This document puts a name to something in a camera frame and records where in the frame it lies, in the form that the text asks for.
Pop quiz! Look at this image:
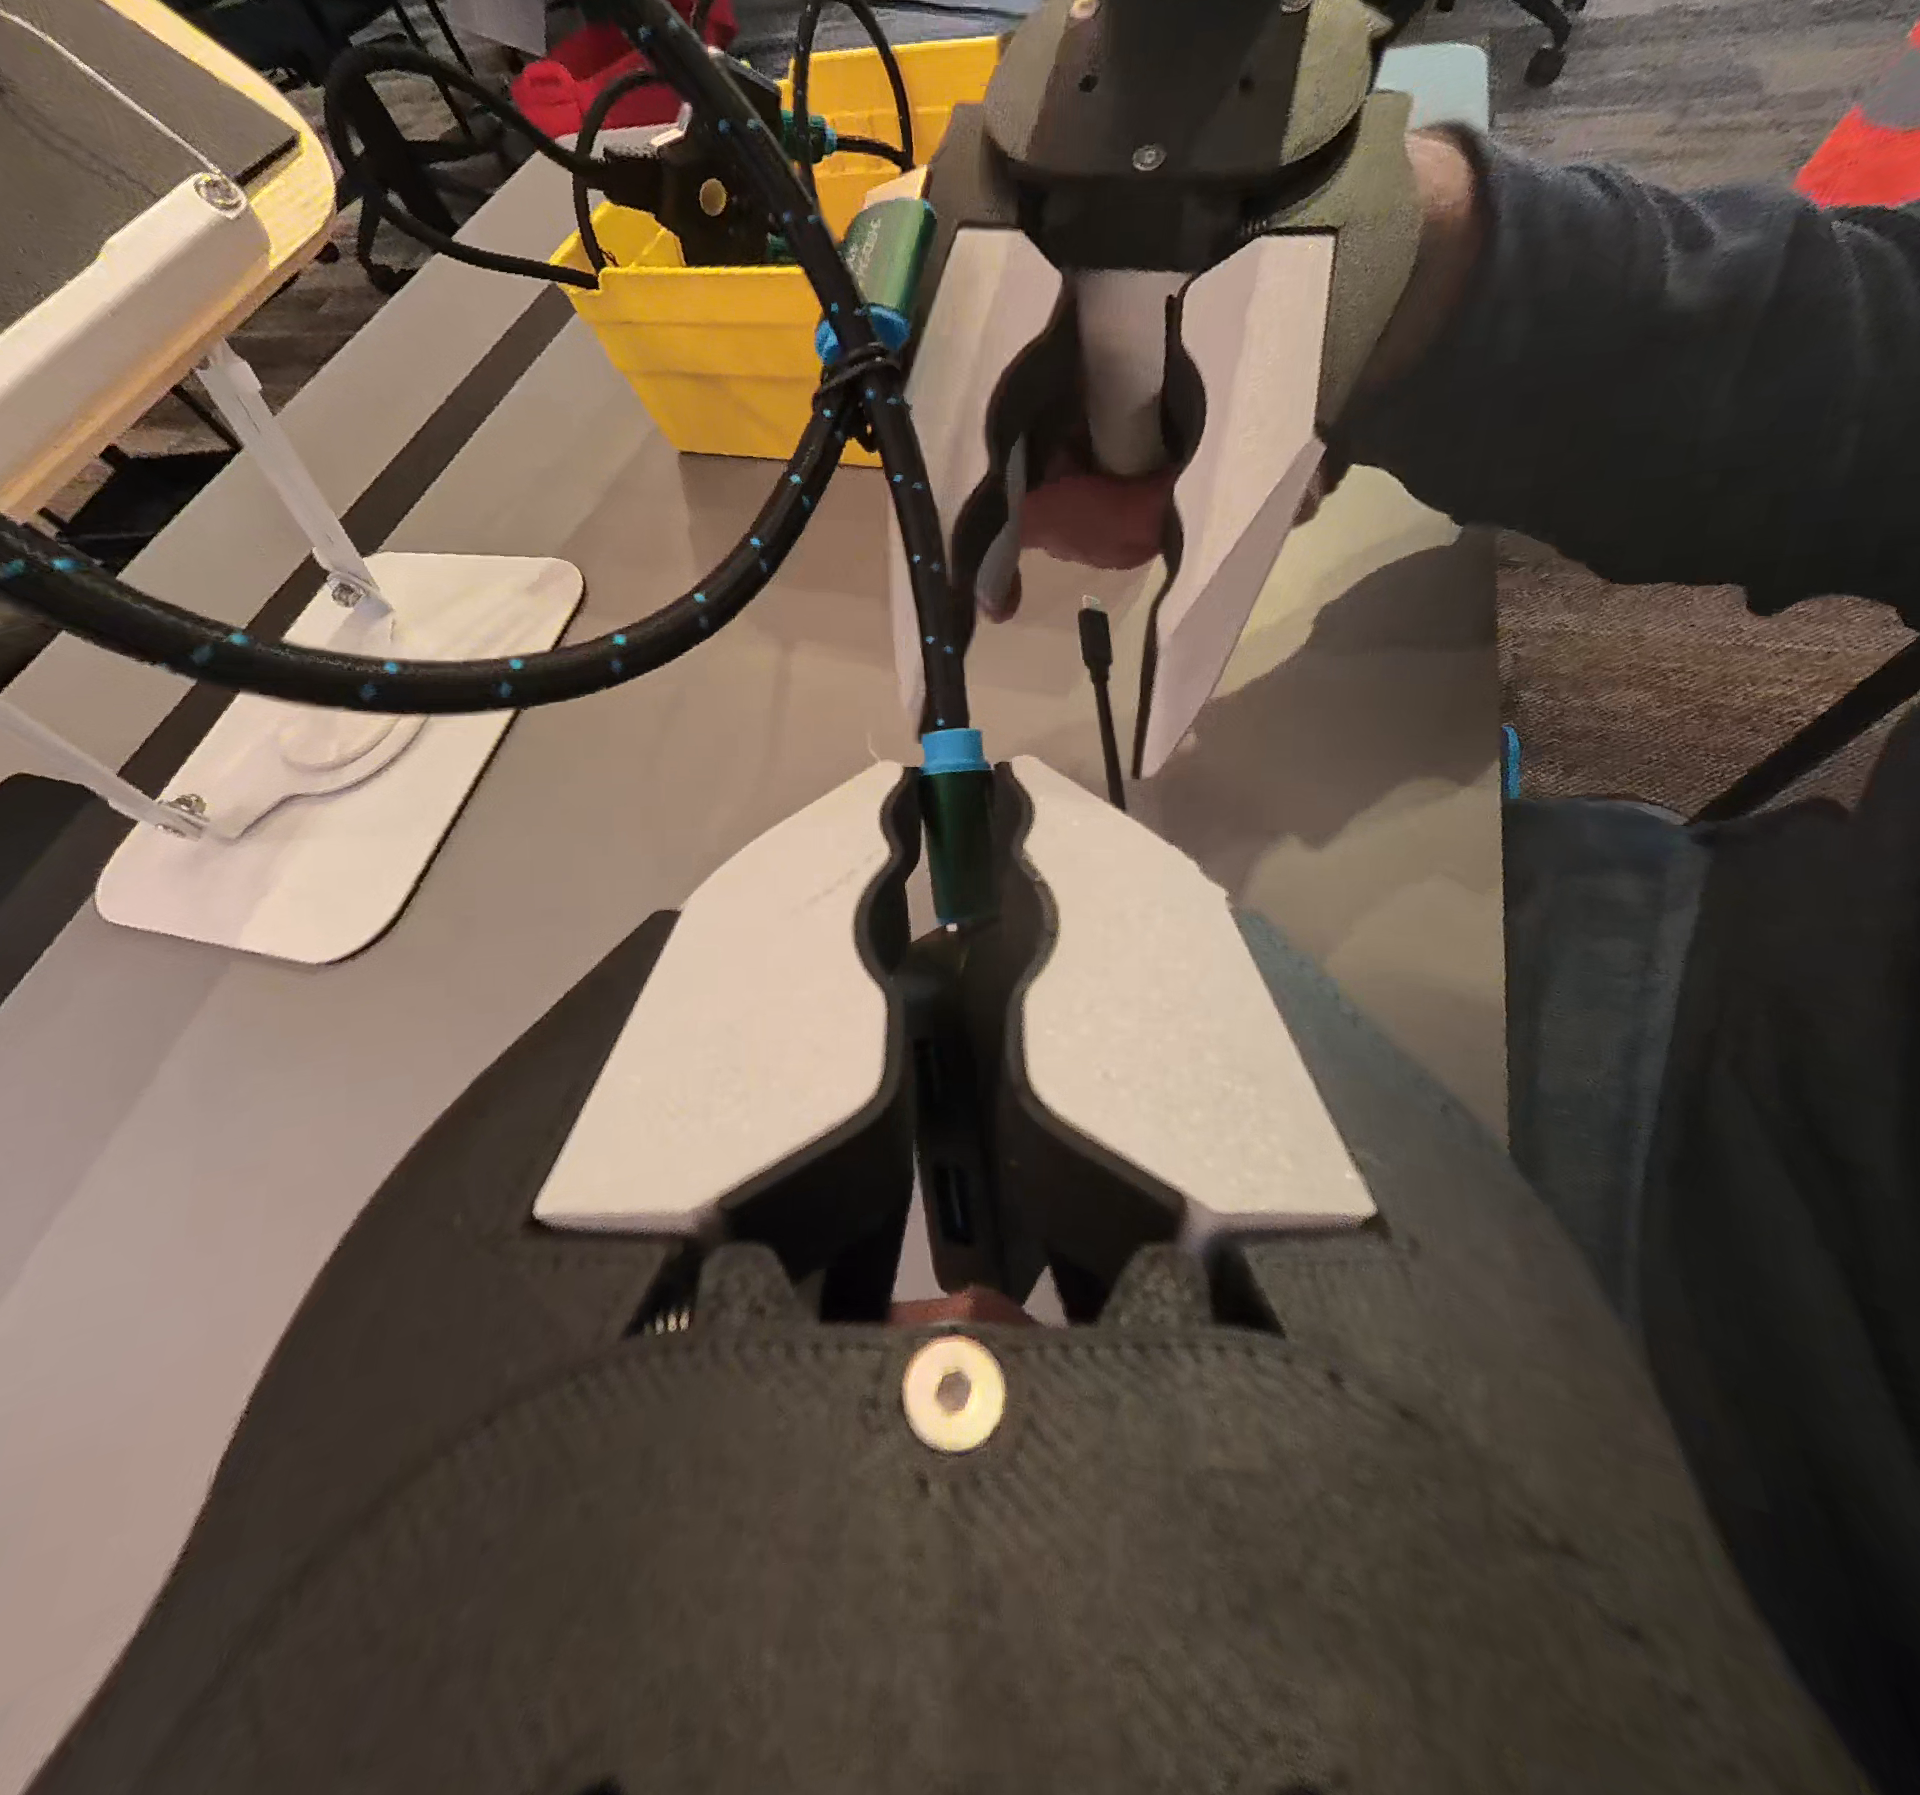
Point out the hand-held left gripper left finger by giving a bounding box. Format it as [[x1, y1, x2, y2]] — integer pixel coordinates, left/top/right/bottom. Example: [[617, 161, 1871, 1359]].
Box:
[[531, 760, 920, 1330]]

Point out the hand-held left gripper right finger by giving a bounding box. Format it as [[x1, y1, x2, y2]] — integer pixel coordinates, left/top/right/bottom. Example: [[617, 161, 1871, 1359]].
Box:
[[989, 756, 1379, 1330]]

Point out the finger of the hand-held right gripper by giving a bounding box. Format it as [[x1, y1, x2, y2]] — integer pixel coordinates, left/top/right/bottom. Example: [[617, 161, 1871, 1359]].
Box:
[[885, 222, 1085, 751], [1132, 230, 1340, 780]]

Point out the black hdmi adapter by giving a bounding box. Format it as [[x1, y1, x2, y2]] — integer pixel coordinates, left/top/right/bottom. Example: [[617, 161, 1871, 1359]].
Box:
[[897, 917, 1003, 1249]]

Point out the yellow plastic bin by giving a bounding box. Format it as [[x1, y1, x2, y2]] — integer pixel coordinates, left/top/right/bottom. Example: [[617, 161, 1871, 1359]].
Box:
[[548, 32, 1007, 466]]

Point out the person's right forearm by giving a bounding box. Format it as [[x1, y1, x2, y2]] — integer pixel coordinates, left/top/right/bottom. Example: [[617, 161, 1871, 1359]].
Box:
[[1319, 132, 1920, 616]]

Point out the person's right hand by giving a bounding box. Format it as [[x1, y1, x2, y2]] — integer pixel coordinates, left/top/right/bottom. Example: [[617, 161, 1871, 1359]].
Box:
[[1022, 122, 1502, 574]]

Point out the person's leg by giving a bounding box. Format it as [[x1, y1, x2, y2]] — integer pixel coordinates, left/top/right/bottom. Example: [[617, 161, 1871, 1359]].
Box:
[[1499, 793, 1719, 1317]]

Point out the white metal stand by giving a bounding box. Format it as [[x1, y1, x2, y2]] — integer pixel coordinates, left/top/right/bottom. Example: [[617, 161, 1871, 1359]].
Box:
[[0, 167, 586, 966]]

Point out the orange traffic cone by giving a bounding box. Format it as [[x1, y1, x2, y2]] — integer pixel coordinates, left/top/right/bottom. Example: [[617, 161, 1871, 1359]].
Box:
[[1790, 24, 1920, 215]]

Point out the black metal bar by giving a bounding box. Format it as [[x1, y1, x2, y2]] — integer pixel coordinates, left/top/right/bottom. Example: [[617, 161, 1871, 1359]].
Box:
[[1690, 647, 1920, 826]]

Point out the black pad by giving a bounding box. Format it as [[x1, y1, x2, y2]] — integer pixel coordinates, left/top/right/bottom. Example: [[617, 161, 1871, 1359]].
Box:
[[0, 0, 301, 326]]

